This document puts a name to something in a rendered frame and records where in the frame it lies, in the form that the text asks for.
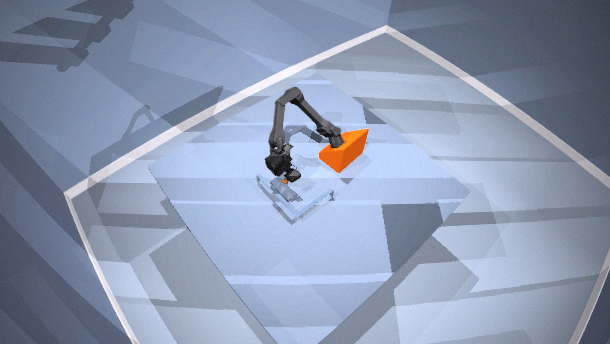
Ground clear low glass walls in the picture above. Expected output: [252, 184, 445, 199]
[256, 176, 334, 224]

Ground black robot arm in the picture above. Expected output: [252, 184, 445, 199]
[264, 87, 347, 177]

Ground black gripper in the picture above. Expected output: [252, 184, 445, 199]
[281, 158, 301, 183]

